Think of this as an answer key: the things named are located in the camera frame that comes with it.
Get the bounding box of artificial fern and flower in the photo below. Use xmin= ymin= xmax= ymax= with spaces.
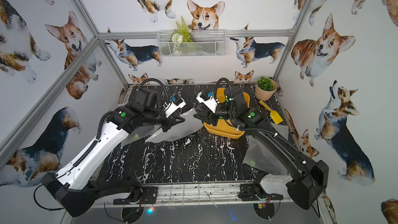
xmin=171 ymin=16 xmax=193 ymax=56

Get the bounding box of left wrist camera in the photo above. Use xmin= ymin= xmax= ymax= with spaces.
xmin=165 ymin=96 xmax=186 ymax=118

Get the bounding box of white wire wall basket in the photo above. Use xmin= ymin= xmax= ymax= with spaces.
xmin=157 ymin=30 xmax=227 ymax=57

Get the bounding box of pink pot green plant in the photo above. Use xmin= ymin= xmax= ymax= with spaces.
xmin=255 ymin=76 xmax=277 ymax=101

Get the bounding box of frosted zip-top bag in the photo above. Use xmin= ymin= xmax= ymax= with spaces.
xmin=145 ymin=108 xmax=204 ymax=143
xmin=243 ymin=136 xmax=288 ymax=175
xmin=121 ymin=125 xmax=161 ymax=147

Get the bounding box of yellow plastic tray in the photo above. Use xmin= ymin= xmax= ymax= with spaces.
xmin=204 ymin=88 xmax=250 ymax=139

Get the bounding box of frosted zip-top bag front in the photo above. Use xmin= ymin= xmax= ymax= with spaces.
xmin=243 ymin=136 xmax=288 ymax=175

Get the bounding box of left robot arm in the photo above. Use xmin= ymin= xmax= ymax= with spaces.
xmin=41 ymin=98 xmax=186 ymax=217

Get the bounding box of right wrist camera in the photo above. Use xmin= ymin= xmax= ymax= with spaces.
xmin=197 ymin=91 xmax=218 ymax=113

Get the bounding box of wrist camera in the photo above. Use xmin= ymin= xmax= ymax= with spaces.
xmin=165 ymin=96 xmax=186 ymax=118
xmin=197 ymin=91 xmax=218 ymax=113

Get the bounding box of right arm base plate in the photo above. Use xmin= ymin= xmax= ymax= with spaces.
xmin=238 ymin=184 xmax=284 ymax=201

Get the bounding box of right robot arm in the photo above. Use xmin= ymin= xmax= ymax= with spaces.
xmin=194 ymin=103 xmax=329 ymax=210

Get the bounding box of aluminium frame post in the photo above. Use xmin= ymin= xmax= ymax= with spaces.
xmin=1 ymin=36 xmax=99 ymax=168

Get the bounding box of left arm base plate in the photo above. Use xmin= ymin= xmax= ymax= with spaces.
xmin=113 ymin=186 xmax=159 ymax=205

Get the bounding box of yellow plastic scoop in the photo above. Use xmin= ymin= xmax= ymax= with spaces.
xmin=259 ymin=100 xmax=284 ymax=124

